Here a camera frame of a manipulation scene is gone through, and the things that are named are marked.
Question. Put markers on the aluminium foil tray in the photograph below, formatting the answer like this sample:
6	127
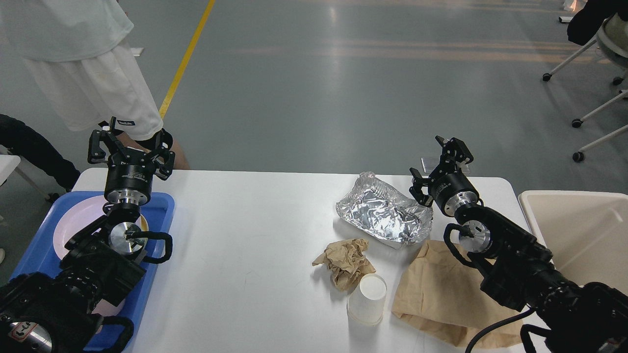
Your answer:
382	211

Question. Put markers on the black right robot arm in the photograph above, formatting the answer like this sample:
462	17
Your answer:
517	270

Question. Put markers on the metal floor plates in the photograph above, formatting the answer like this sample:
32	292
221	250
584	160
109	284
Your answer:
430	163

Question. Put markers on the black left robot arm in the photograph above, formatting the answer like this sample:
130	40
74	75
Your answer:
40	314

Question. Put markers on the yellow plate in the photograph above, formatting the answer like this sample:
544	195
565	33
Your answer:
143	223

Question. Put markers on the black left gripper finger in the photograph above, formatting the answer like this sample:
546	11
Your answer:
160	157
105	147

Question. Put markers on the pink plate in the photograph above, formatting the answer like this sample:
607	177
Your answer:
75	219

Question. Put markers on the brown paper bag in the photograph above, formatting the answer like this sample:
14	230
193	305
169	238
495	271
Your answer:
442	297

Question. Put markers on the small white side table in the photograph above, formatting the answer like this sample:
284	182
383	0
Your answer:
10	164

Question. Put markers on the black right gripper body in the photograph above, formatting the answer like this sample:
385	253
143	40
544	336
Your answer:
452	191

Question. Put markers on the white paper cup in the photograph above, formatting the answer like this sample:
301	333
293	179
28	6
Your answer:
365	304

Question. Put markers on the person in dark trousers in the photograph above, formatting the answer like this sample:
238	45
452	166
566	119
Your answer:
21	140

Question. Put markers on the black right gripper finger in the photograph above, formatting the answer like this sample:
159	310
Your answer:
455	156
418	183

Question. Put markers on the person in white shorts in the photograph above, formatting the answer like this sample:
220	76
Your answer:
78	53

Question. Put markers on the beige plastic bin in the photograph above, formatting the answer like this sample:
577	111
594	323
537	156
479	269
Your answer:
587	233

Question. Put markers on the crumpled brown paper ball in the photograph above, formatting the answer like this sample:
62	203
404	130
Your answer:
346	261

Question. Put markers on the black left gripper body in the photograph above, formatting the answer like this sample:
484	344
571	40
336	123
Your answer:
128	183

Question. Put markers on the pink mug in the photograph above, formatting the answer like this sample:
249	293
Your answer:
106	309

